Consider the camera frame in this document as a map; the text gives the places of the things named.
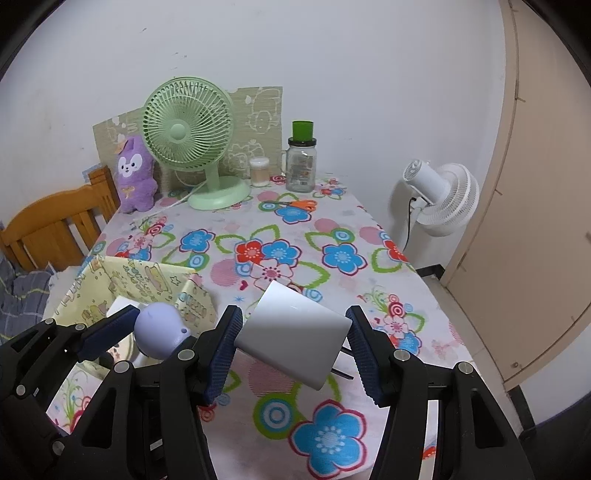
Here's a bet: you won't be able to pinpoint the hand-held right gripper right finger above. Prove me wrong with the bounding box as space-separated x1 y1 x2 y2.
345 306 536 480

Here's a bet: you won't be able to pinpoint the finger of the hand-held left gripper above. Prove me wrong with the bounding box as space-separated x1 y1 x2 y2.
0 381 77 480
0 306 140 384

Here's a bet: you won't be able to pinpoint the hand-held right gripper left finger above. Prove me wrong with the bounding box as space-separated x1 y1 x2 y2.
74 306 244 480

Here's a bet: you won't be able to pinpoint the lavender round object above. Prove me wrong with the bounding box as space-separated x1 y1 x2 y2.
133 302 193 359

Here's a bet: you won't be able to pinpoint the yellow printed box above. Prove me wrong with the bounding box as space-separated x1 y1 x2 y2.
55 256 218 370

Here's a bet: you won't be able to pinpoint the large white charger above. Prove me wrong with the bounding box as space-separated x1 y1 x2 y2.
235 280 355 391

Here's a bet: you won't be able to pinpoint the blue plaid bedding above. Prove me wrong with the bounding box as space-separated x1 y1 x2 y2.
0 258 56 342

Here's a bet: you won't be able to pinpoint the wooden chair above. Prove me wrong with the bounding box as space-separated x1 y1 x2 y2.
0 166 122 273

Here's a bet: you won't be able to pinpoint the purple plush toy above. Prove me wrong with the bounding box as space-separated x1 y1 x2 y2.
115 135 158 214

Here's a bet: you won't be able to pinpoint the white standing fan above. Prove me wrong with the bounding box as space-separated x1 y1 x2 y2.
392 158 481 273

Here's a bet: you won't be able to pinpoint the cotton swab container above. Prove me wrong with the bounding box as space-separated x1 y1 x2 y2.
249 157 270 188

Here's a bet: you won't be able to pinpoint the glass jar with green lid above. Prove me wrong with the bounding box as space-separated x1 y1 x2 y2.
281 120 318 192

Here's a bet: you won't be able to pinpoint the green desk fan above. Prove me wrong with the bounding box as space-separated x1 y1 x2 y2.
141 76 252 212

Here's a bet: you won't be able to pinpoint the beige door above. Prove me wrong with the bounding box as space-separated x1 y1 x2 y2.
441 0 591 393

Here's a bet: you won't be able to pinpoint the beige printed board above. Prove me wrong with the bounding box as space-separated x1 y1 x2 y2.
92 85 283 195

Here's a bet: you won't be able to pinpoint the black fan cable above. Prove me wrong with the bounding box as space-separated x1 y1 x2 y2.
405 196 416 259

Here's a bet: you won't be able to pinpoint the orange handled scissors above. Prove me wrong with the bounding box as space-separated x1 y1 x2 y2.
272 198 318 213

